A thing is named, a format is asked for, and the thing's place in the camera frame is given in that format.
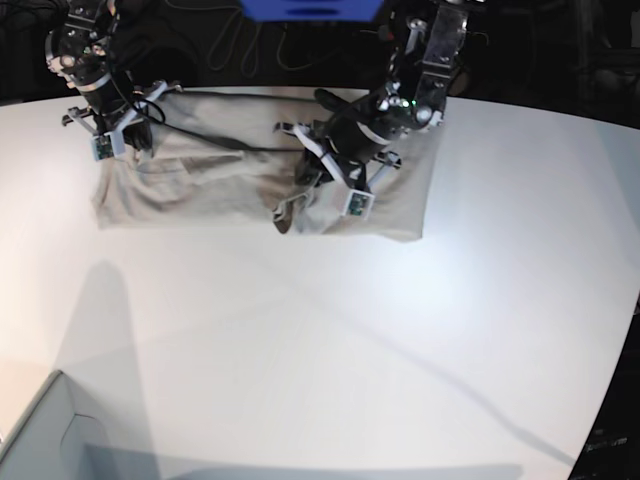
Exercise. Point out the black power strip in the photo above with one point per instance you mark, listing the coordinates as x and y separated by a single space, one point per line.
387 33

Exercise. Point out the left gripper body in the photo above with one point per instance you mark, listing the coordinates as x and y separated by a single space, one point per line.
352 178

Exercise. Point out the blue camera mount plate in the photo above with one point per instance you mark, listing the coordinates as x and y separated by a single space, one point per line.
311 10

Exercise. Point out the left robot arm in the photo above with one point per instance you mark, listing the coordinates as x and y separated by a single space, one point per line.
350 152

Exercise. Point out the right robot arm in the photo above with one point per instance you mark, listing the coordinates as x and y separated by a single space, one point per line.
79 50

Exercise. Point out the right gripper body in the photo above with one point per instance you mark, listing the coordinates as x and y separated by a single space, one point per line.
113 122

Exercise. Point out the beige t-shirt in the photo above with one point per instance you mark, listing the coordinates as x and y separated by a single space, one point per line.
183 181

